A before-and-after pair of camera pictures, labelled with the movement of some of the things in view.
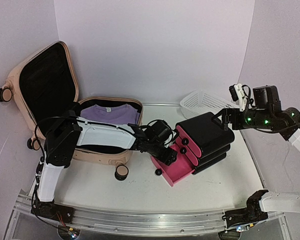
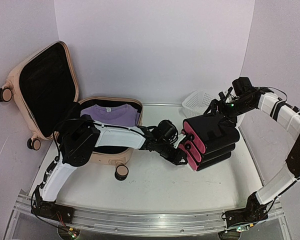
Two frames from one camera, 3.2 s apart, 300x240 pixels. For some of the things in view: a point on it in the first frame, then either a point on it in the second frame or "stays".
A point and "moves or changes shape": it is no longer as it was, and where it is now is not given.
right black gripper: (228, 114) -> (214, 105)
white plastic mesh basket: (202, 102) stays
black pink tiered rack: (202, 141) moves or changes shape
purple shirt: (123, 114) stays
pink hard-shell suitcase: (44, 88) stays
